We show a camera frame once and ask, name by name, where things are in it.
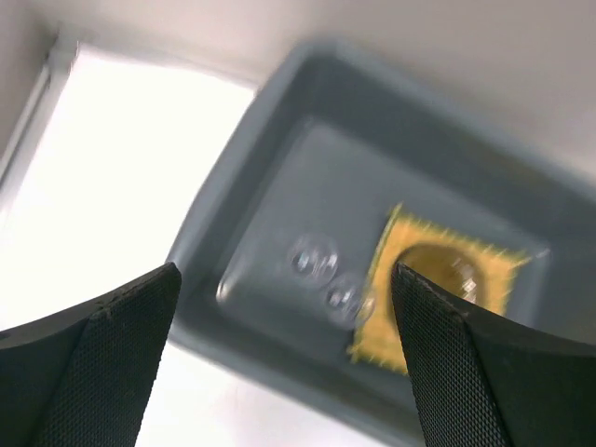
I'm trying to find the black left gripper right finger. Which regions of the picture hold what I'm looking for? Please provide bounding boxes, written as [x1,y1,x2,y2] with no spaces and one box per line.
[390,263,595,446]

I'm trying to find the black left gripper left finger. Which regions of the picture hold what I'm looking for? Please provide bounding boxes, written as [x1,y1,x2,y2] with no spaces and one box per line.
[1,263,181,446]

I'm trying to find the bamboo woven mat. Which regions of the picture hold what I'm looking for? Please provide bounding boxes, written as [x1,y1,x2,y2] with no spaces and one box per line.
[347,204,530,374]

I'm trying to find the clear plastic cup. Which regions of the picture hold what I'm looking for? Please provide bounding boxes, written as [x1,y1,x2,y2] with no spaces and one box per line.
[323,273,376,331]
[287,234,339,289]

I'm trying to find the grey plastic bin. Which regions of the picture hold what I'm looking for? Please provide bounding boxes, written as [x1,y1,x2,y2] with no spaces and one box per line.
[169,40,595,446]

